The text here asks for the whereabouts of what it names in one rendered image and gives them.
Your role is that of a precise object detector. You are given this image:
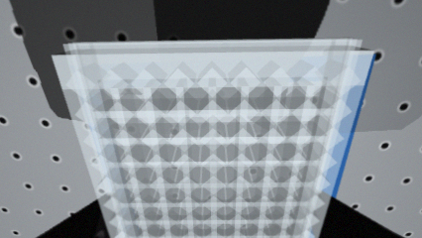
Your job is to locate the clear well plate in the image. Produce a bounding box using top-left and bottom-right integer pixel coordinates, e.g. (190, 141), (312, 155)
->
(52, 38), (374, 238)

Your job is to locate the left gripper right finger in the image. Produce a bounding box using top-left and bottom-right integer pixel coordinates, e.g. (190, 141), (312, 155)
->
(319, 196), (404, 238)

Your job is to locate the blue taped rectangular outline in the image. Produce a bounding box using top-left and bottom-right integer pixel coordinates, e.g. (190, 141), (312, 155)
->
(332, 55), (376, 198)

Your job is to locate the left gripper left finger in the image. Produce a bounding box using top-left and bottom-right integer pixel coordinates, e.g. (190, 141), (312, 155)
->
(37, 199), (110, 238)

